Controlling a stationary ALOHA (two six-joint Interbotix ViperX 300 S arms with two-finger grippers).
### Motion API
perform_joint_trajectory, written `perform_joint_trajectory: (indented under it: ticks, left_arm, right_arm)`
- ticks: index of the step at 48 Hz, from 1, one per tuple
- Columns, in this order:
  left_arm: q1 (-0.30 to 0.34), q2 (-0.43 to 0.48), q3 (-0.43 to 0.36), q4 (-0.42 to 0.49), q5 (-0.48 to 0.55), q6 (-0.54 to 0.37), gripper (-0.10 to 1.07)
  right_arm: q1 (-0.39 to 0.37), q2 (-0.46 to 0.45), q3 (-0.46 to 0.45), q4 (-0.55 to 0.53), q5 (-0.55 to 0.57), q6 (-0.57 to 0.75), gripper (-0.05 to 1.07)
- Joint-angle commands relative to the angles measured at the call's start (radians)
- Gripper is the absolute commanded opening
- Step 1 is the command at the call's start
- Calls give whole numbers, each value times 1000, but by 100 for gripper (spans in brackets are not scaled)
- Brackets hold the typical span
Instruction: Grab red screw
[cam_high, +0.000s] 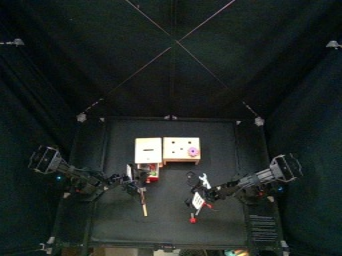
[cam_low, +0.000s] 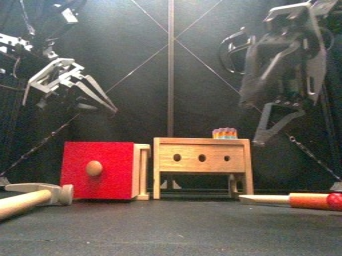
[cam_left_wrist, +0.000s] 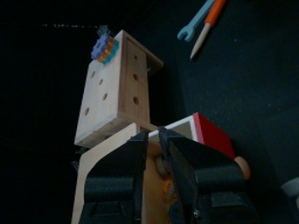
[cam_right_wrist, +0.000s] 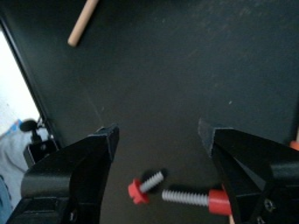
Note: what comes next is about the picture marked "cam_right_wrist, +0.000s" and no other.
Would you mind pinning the red toy screw hex head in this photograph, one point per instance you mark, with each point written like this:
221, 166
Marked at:
142, 186

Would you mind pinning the black wheeled equipment base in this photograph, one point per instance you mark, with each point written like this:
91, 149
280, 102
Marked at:
37, 143

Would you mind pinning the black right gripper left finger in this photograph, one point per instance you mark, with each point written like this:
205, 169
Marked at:
74, 172

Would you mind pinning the red toy screw round head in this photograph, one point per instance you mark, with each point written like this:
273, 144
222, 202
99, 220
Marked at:
202, 199

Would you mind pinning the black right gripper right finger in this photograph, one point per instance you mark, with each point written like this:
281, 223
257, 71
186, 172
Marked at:
257, 169

